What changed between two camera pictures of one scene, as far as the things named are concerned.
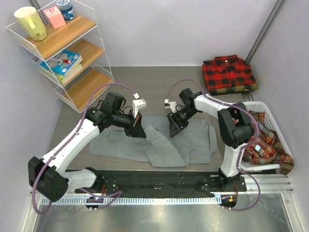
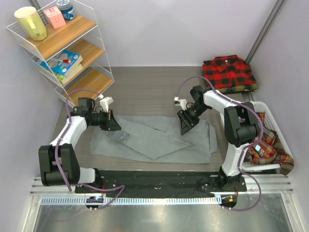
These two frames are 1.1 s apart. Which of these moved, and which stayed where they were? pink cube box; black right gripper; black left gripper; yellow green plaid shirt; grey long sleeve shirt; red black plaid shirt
Moved: black left gripper; black right gripper
Stayed: grey long sleeve shirt; yellow green plaid shirt; red black plaid shirt; pink cube box
